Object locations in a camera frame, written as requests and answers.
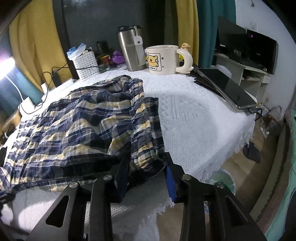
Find yellow curtain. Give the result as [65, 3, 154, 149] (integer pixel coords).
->
[9, 1, 66, 90]

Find white perforated basket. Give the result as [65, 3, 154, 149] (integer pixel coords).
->
[73, 51, 99, 80]

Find white desk shelf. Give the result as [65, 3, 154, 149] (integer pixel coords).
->
[214, 54, 272, 102]

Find stainless steel tumbler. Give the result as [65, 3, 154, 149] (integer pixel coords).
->
[117, 25, 146, 72]

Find black monitor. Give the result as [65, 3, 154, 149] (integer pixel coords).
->
[215, 16, 278, 74]

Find black laptop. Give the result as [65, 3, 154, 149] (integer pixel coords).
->
[190, 67, 259, 114]

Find white desk lamp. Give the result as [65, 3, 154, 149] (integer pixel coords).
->
[1, 57, 35, 115]

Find purple plush toy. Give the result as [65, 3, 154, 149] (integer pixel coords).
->
[111, 50, 125, 65]

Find cream bear mug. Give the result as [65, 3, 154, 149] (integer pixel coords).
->
[145, 45, 194, 75]

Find blue tissue pack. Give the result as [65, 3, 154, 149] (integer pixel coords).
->
[67, 43, 86, 61]

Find brown round container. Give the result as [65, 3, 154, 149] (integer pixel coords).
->
[1, 110, 21, 138]

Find small orange jar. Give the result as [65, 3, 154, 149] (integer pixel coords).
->
[99, 55, 111, 66]

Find white charger plug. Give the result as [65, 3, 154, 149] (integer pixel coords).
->
[41, 82, 48, 94]

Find black cable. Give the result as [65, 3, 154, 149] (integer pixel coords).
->
[19, 62, 112, 115]

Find blue plaid pants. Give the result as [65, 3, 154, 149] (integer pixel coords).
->
[1, 75, 165, 194]

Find white textured tablecloth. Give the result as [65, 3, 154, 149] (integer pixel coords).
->
[1, 71, 255, 240]

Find black power adapter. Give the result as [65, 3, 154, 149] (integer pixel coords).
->
[52, 73, 62, 87]

